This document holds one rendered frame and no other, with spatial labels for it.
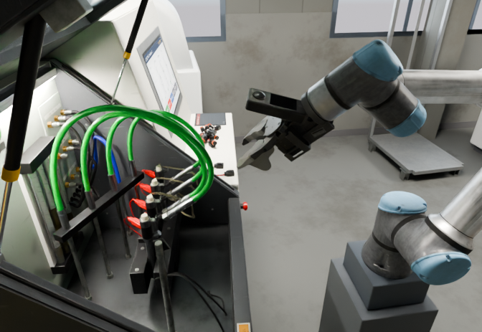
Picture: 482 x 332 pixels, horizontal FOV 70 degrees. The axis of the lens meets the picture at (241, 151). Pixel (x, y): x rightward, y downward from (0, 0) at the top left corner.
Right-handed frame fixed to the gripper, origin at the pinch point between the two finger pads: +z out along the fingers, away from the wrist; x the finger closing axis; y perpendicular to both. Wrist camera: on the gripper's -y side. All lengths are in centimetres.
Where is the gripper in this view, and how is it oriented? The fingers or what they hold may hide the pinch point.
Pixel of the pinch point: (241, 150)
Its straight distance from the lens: 76.1
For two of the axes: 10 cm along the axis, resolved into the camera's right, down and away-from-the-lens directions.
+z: -6.6, 4.9, 5.7
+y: 7.3, 5.8, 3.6
